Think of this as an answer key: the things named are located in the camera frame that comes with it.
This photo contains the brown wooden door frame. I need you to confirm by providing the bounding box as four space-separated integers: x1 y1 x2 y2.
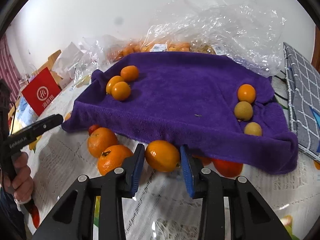
311 26 320 67

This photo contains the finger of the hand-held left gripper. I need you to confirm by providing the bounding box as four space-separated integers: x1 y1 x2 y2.
9 114 63 141

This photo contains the clear bag of yellow fruits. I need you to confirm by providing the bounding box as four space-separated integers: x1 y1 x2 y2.
147 0 287 78

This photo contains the red paper bag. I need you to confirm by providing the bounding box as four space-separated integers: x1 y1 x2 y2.
21 67 62 117

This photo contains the white plastic bag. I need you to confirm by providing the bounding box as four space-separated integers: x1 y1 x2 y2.
54 42 84 80

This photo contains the clear bag of orange kumquats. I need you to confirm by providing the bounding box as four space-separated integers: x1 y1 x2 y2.
100 36 193 63

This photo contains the empty clear plastic bag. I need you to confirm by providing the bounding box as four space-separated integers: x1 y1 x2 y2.
74 36 110 88

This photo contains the blue star cutout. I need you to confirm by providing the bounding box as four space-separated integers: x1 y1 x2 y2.
309 105 320 133

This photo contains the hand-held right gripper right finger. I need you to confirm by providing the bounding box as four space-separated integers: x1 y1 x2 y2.
179 144 293 240

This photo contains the purple striped cloth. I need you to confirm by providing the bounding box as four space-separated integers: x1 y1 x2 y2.
0 36 23 98

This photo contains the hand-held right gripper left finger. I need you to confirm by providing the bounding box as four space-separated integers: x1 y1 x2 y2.
31 144 145 240

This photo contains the purple towel covered tray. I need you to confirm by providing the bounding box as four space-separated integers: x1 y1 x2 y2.
61 51 299 175

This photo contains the grey checked bag blue star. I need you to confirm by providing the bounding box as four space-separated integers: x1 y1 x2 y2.
283 42 320 160

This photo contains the person's left hand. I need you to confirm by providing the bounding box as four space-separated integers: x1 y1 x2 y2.
10 152 35 203

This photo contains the small red fruit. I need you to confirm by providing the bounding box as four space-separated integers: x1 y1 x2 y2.
88 124 102 135

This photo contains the orange kumquat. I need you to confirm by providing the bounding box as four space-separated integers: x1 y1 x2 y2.
144 140 181 173
106 75 125 95
120 65 139 82
237 84 257 104
111 82 131 102

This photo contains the yellow round fruit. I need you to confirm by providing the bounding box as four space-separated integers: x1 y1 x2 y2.
244 122 263 137
234 101 254 120

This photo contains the orange mandarin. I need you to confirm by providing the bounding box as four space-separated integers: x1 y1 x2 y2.
97 144 134 177
87 127 118 158

